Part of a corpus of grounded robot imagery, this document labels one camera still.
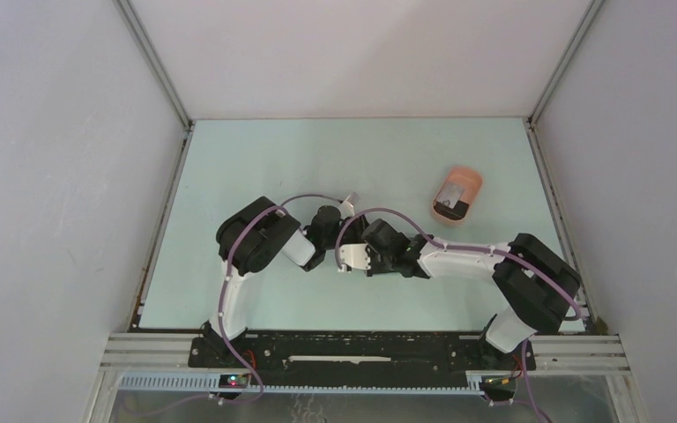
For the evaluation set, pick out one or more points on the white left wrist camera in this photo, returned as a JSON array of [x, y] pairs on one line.
[[347, 206]]

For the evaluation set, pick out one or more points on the white printed credit card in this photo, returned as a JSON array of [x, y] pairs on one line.
[[450, 194]]

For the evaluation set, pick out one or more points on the black gold-print credit card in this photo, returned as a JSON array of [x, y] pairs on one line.
[[453, 212]]

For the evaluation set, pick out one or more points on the pink oval plastic tray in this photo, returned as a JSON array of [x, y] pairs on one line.
[[467, 177]]

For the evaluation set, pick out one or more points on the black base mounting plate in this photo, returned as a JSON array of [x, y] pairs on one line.
[[357, 359]]

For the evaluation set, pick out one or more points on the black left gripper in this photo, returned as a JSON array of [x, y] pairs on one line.
[[358, 223]]

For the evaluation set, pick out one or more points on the aluminium frame rail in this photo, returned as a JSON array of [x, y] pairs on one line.
[[156, 361]]

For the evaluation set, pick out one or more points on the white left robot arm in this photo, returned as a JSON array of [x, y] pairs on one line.
[[251, 239]]

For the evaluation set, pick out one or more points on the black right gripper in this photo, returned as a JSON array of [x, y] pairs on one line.
[[375, 269]]

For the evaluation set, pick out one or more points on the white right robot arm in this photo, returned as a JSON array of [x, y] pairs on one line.
[[538, 286]]

